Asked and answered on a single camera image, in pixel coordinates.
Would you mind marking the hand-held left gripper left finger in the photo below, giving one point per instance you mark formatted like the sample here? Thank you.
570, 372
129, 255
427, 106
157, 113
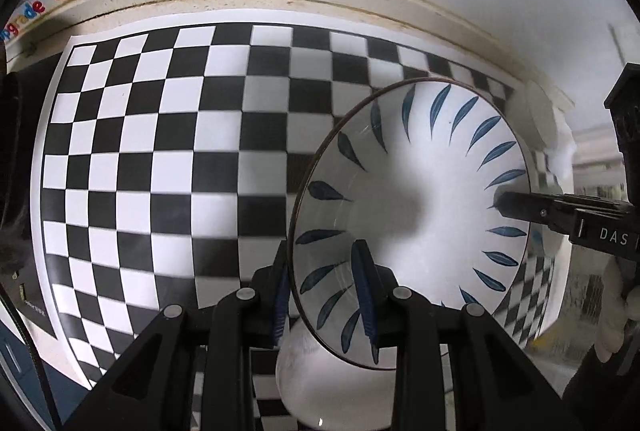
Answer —
280, 306

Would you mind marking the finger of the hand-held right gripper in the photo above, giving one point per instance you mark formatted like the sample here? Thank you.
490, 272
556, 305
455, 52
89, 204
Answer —
530, 208

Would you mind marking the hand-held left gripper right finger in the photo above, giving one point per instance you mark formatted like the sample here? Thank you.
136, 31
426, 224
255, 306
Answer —
364, 291

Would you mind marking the white bowl with blue leaves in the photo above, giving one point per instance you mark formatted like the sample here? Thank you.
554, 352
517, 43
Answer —
440, 211

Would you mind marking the person's right hand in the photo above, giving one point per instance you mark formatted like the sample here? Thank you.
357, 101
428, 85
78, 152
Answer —
612, 311

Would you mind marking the black and white checkerboard mat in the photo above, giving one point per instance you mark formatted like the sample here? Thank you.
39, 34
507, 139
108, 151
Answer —
165, 171

